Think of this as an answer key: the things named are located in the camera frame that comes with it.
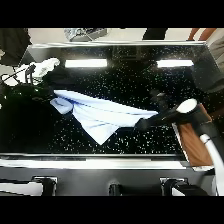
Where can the light blue shirt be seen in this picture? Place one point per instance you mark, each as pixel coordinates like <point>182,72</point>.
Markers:
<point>100,116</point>

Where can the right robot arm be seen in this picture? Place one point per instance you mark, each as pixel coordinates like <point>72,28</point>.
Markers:
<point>200,120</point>

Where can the white garment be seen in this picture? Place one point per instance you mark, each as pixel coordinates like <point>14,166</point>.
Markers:
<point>43,66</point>

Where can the brown garment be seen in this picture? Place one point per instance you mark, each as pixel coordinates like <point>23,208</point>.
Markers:
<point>193,143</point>

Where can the grey garment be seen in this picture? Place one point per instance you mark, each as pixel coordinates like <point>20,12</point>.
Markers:
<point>213,66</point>

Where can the black garment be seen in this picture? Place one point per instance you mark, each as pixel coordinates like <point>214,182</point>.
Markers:
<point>13,45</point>

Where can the silver frame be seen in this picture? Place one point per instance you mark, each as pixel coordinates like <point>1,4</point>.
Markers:
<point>100,164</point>

